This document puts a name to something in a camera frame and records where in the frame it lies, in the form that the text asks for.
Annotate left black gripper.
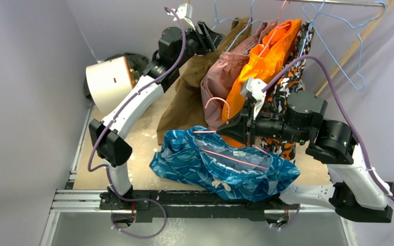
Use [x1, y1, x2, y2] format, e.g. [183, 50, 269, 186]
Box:
[175, 21, 224, 69]

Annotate pink wire hanger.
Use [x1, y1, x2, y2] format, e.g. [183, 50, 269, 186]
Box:
[259, 0, 290, 57]
[193, 97, 269, 170]

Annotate blue patterned shorts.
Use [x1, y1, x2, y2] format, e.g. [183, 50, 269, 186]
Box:
[149, 126, 301, 201]

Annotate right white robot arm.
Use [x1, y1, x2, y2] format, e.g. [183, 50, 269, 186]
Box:
[217, 90, 394, 223]

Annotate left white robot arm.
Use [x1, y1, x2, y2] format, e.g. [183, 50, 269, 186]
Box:
[88, 21, 225, 210]

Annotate pink shorts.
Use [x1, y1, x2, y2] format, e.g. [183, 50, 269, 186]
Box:
[201, 21, 276, 130]

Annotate brown shorts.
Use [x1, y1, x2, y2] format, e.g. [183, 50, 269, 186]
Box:
[156, 18, 251, 145]

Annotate orange shorts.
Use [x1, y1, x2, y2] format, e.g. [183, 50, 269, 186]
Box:
[221, 18, 303, 148]

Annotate camouflage patterned shorts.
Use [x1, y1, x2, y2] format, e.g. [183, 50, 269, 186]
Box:
[260, 24, 306, 163]

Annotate dark green cloth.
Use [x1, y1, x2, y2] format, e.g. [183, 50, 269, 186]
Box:
[83, 52, 150, 100]

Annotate white cylindrical drum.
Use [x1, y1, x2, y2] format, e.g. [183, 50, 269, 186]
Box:
[86, 56, 137, 114]

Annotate metal hanging rod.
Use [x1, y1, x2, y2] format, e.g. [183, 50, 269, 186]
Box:
[288, 0, 386, 8]

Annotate wooden diagonal rack bar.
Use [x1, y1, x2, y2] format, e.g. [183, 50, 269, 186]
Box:
[329, 0, 394, 79]

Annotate blue wire hanger left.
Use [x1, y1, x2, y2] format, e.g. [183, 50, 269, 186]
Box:
[212, 1, 241, 32]

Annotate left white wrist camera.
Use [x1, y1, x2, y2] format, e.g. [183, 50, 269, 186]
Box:
[169, 3, 195, 30]

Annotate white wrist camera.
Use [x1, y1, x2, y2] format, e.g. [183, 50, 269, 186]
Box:
[169, 3, 195, 30]
[240, 77, 267, 120]

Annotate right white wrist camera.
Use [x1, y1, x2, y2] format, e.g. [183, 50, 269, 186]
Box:
[240, 77, 267, 120]

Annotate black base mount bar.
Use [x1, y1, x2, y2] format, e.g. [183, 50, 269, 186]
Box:
[100, 190, 298, 222]

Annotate empty blue wire hanger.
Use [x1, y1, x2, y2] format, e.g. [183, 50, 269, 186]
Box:
[301, 1, 386, 91]

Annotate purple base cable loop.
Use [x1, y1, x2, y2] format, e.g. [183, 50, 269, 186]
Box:
[110, 198, 168, 240]

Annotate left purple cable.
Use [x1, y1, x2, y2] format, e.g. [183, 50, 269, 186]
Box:
[87, 7, 187, 204]

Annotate aluminium frame rail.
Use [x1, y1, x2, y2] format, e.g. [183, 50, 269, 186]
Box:
[41, 102, 359, 245]

